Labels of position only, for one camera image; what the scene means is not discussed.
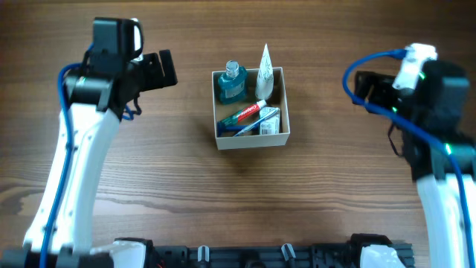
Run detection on blue mouthwash bottle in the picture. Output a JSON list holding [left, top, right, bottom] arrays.
[[218, 60, 248, 105]]

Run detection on blue disposable razor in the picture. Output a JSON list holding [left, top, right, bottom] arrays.
[[216, 122, 246, 137]]

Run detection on red green toothpaste tube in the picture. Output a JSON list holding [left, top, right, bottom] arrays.
[[217, 100, 267, 128]]

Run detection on blue white toothbrush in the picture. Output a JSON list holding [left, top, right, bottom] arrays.
[[234, 108, 280, 137]]

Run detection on green white soap bar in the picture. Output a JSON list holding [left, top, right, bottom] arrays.
[[259, 106, 280, 135]]

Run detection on white lotion tube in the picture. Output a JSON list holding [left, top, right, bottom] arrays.
[[255, 44, 274, 100]]

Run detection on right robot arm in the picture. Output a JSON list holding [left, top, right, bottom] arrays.
[[354, 60, 475, 267]]

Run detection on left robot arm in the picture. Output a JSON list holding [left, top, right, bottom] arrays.
[[1, 17, 178, 267]]

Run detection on white cardboard box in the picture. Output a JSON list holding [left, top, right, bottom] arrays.
[[212, 67, 291, 150]]

